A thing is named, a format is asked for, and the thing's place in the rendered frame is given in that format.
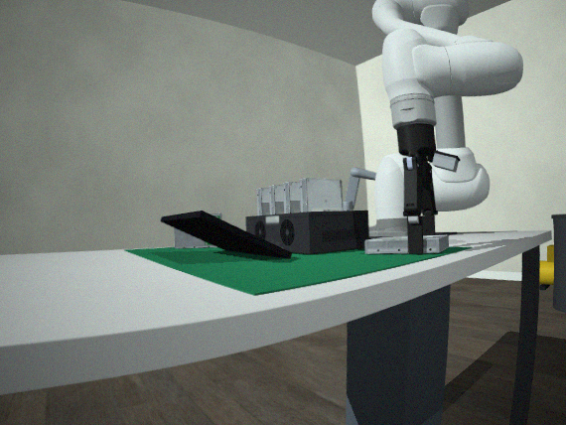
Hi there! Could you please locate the green bench mat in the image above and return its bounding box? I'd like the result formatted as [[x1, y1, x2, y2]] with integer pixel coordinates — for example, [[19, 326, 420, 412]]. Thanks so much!
[[125, 247, 471, 296]]

